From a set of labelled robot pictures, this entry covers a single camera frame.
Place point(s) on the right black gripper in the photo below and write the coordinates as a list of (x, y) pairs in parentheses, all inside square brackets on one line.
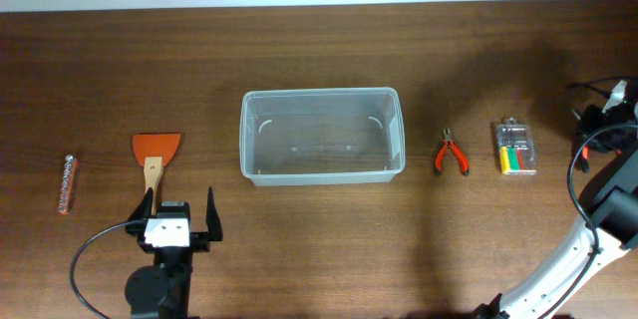
[(585, 127)]

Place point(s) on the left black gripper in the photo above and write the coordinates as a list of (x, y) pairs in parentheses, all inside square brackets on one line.
[(201, 241)]

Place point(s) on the clear screwdriver set case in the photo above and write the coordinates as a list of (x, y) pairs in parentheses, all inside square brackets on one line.
[(515, 148)]

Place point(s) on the small red cutting pliers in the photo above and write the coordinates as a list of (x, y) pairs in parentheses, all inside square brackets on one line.
[(448, 143)]

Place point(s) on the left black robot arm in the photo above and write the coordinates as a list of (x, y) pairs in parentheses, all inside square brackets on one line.
[(161, 290)]

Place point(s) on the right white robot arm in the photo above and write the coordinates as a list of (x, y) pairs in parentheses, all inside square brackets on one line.
[(605, 229)]

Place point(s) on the clear plastic container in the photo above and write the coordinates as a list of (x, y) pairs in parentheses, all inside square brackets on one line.
[(321, 136)]

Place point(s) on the orange socket bit holder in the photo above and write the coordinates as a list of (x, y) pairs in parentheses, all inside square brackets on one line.
[(67, 186)]

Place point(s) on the orange scraper wooden handle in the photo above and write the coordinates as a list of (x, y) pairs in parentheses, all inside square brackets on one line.
[(153, 152)]

